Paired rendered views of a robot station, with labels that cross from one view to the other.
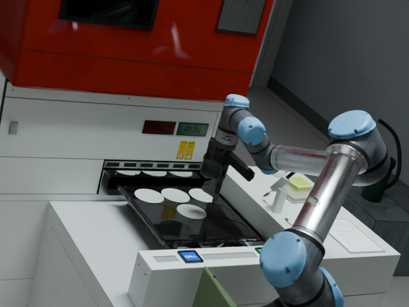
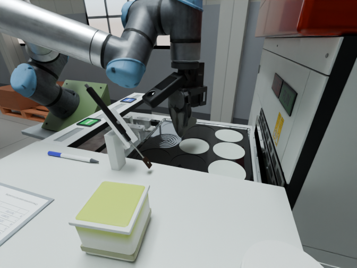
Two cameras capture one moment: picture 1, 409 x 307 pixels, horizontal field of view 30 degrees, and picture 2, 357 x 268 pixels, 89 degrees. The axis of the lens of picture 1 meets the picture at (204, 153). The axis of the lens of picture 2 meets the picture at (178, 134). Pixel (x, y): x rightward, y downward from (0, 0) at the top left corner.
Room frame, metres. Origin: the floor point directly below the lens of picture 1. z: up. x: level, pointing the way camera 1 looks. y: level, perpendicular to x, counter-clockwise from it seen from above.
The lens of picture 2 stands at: (2.64, -0.38, 1.22)
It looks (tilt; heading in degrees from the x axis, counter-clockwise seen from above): 28 degrees down; 140
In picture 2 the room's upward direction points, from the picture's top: straight up
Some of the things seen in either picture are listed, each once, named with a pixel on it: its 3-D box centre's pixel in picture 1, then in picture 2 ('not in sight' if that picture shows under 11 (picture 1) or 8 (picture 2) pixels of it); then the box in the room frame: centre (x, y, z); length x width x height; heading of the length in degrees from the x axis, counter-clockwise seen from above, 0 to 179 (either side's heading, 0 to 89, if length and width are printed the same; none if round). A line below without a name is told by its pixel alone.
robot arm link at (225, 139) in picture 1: (227, 136); (184, 52); (2.26, -0.05, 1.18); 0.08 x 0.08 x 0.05
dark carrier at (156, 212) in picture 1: (189, 211); (195, 145); (2.27, 0.00, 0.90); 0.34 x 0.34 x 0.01; 34
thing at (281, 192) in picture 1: (279, 191); (120, 141); (2.31, -0.27, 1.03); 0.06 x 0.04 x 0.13; 34
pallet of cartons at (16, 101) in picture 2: not in sight; (44, 98); (-1.45, -0.20, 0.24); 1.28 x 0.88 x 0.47; 27
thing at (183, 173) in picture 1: (159, 182); (262, 153); (2.44, 0.13, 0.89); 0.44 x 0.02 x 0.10; 124
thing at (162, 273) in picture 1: (224, 276); (113, 126); (1.93, -0.15, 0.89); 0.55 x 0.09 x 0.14; 124
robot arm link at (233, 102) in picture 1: (234, 114); (184, 15); (2.26, -0.06, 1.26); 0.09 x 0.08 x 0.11; 29
